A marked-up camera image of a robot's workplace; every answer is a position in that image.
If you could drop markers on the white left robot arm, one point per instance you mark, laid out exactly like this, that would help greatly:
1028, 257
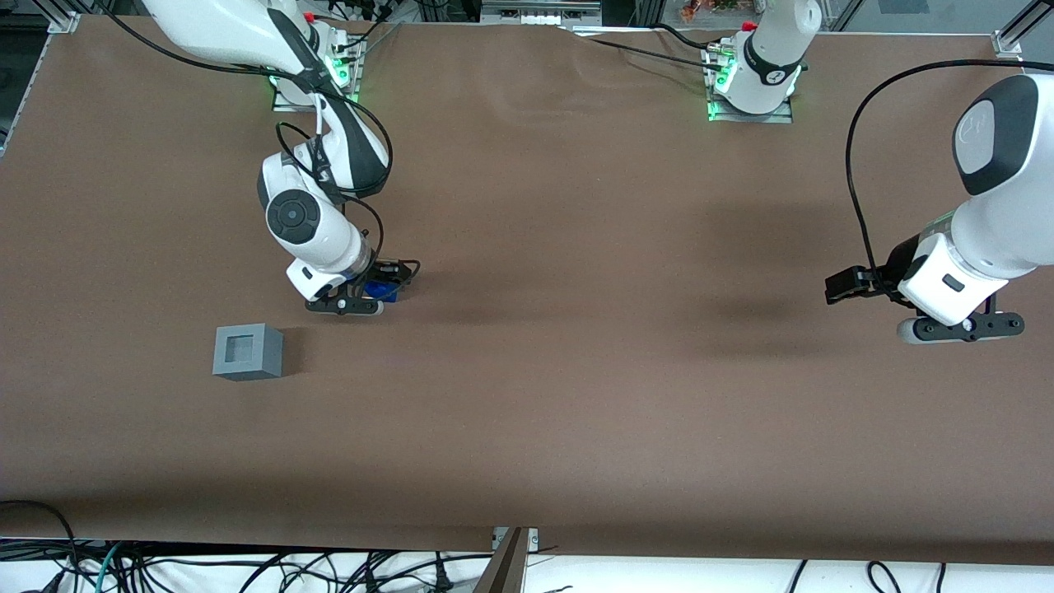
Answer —
1005, 222

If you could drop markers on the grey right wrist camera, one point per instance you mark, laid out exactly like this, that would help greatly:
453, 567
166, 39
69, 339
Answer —
362, 307

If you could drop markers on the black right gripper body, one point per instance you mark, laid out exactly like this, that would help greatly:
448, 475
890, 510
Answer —
381, 272

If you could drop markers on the gray cube base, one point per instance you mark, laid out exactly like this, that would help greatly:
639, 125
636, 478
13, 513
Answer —
263, 362

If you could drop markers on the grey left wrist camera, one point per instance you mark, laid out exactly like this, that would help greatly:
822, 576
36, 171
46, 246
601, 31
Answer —
910, 331

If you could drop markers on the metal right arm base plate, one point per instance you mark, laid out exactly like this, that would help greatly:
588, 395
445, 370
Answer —
284, 105

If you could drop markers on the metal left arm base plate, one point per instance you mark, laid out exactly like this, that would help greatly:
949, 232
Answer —
782, 117

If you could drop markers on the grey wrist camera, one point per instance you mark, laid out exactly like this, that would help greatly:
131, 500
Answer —
910, 331
362, 307

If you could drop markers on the metal corner bracket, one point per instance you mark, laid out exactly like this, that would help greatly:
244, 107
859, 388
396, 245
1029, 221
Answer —
62, 22
1006, 45

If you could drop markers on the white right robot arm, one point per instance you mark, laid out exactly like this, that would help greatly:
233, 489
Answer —
317, 226

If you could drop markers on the blue star-shaped part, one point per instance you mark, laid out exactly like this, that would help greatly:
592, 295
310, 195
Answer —
380, 291

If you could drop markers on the brown table cover sheet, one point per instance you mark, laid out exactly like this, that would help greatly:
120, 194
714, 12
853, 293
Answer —
576, 371

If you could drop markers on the aluminium profile post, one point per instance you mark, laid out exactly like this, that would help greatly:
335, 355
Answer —
504, 568

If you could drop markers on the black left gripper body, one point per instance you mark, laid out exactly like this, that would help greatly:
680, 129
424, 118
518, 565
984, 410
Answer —
900, 260

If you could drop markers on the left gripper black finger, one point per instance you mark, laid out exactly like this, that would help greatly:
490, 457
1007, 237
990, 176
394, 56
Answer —
848, 288

